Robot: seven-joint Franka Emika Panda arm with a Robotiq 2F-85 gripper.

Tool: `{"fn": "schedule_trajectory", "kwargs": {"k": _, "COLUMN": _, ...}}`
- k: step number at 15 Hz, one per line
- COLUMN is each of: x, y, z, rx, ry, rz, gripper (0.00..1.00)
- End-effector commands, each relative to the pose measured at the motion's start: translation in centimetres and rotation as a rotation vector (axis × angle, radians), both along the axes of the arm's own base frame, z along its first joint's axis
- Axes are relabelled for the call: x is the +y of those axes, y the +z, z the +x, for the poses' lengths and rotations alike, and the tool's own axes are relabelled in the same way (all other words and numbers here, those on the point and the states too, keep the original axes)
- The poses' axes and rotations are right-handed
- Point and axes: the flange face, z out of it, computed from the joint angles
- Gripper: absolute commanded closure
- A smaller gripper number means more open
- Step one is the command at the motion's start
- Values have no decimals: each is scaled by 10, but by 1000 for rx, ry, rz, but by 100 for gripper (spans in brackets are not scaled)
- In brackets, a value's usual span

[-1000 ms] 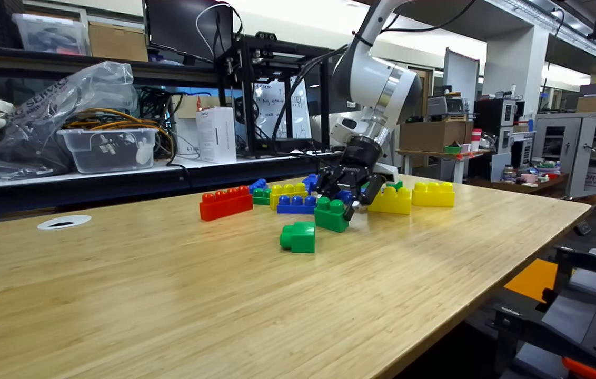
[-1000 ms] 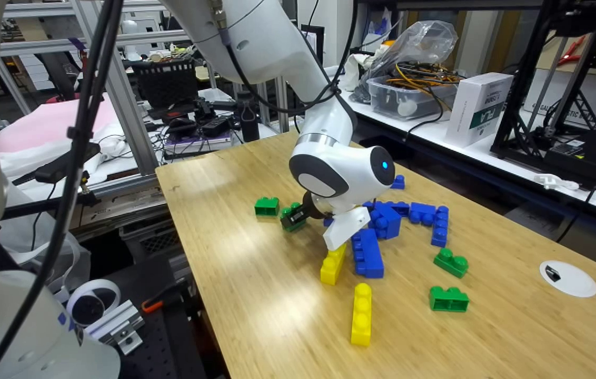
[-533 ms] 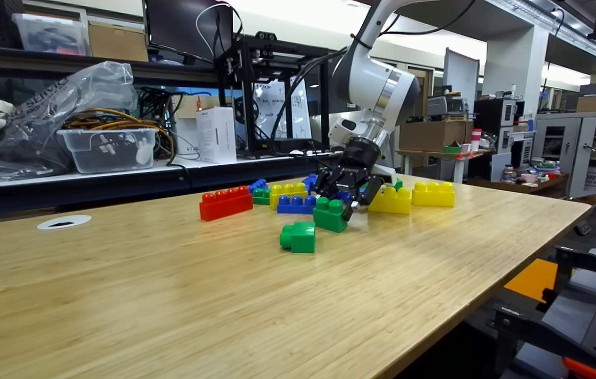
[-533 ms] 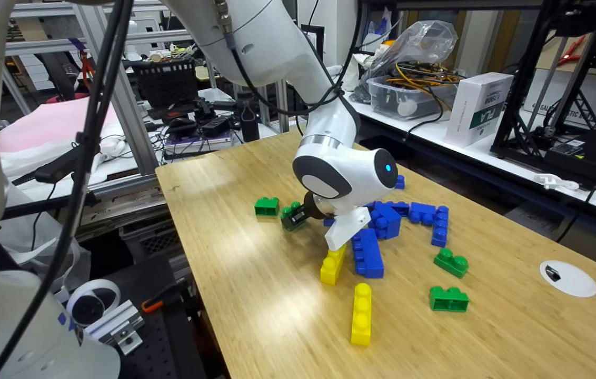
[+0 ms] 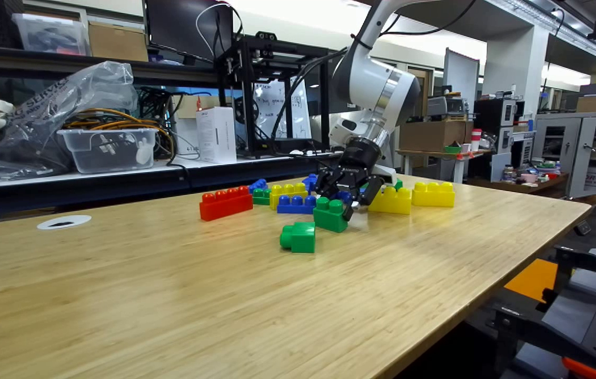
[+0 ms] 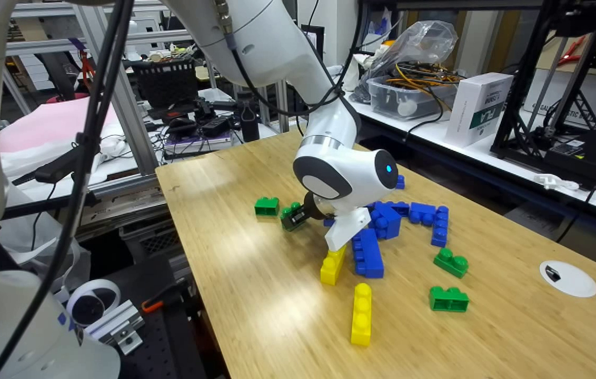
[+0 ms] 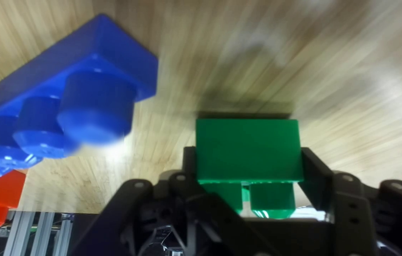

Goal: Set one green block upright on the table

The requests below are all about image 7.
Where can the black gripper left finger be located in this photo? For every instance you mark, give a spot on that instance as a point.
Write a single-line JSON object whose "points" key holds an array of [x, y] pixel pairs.
{"points": [[152, 223]]}

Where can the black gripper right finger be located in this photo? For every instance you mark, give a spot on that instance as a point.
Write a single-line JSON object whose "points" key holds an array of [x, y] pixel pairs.
{"points": [[375, 223]]}

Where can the green toy block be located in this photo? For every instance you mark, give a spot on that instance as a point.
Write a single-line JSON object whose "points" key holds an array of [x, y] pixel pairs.
{"points": [[248, 152]]}

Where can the long blue toy block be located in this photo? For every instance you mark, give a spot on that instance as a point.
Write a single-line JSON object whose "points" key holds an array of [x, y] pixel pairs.
{"points": [[67, 62]]}

